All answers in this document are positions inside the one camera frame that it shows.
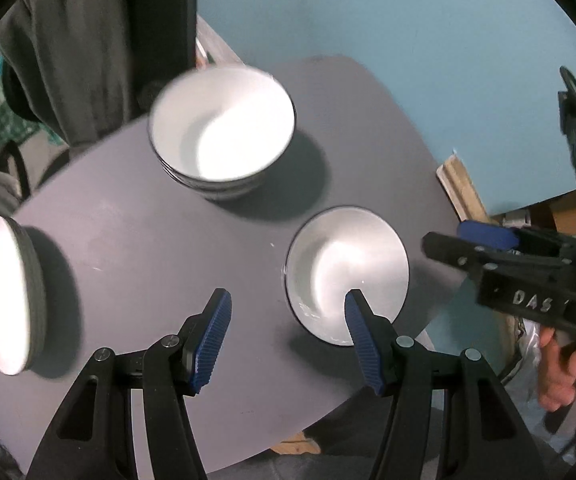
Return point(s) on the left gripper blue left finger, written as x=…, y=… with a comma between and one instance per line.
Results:
x=203, y=335

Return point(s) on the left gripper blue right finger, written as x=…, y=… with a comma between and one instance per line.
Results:
x=372, y=336

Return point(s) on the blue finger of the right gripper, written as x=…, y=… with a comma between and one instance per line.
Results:
x=489, y=235
x=474, y=260

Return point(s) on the person's right hand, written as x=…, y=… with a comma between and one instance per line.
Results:
x=556, y=374

